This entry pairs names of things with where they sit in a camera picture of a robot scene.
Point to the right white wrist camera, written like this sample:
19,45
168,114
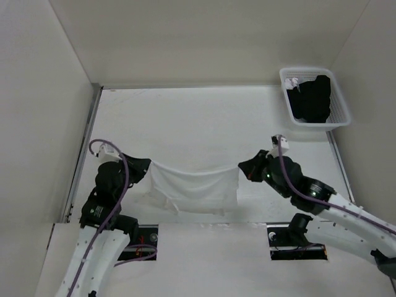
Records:
280,146

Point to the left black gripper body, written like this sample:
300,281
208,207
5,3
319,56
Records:
135,172

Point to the black tank top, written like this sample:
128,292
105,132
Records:
311,102

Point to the metal table edge rail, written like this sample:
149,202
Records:
69,206

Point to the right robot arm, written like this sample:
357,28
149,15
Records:
325,216

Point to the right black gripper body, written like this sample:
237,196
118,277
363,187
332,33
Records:
260,170

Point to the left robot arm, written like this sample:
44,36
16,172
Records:
104,232

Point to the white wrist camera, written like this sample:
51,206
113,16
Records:
280,146
106,151

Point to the white plastic basket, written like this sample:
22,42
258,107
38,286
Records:
339,114

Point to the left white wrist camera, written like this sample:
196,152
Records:
106,151

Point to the small white cloth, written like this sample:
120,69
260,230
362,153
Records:
292,83

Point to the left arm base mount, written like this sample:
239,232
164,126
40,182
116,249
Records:
142,244

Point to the white tank top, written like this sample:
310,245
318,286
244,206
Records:
203,192

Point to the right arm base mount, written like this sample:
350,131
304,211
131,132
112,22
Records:
284,247

